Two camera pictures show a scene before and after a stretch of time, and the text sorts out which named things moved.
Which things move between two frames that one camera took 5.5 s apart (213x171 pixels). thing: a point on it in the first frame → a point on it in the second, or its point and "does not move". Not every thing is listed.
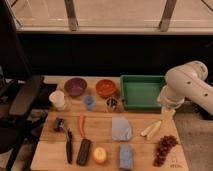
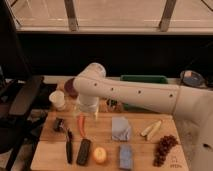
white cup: (58, 99) does not move
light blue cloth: (121, 130) does not move
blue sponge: (126, 156) does not move
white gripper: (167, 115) → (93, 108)
